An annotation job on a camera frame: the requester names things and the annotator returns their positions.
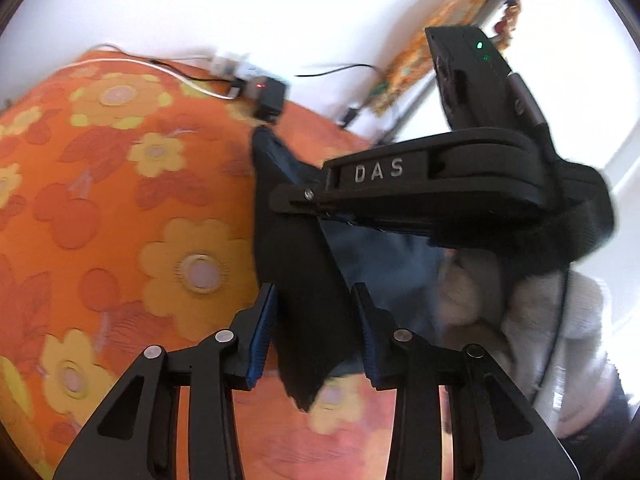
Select orange patterned scarf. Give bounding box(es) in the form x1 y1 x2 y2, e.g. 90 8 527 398
370 0 523 116

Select white power strip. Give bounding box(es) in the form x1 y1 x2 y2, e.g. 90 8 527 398
210 50 266 78

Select white power cable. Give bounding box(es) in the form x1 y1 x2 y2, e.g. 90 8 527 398
65 42 241 101

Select orange floral bedsheet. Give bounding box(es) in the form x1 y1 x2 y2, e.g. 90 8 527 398
0 47 566 480

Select metal tripod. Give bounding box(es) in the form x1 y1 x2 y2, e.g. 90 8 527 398
380 0 516 146

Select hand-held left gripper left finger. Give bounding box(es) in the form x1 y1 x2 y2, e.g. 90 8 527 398
52 282 278 480

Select black pants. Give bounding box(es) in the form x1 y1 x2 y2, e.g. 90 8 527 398
250 126 453 413

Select person's right hand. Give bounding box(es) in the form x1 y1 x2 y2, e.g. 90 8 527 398
440 255 511 346

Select black charger adapter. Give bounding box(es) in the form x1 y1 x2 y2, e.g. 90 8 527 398
232 77 287 123

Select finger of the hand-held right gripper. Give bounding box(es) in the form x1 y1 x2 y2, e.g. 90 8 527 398
269 180 436 236

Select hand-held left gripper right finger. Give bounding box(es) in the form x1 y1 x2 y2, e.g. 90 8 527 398
351 282 578 480

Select black charger cable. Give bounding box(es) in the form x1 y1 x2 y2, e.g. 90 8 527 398
295 63 381 128

